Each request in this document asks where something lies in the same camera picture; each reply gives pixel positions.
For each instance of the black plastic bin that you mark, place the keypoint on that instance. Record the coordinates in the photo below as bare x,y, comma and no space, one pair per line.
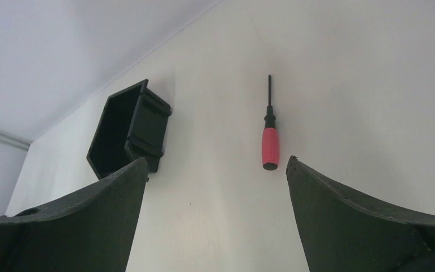
132,126

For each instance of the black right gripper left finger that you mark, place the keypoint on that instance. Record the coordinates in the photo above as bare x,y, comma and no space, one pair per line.
91,229

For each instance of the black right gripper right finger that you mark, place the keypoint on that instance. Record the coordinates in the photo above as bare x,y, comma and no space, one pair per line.
343,229

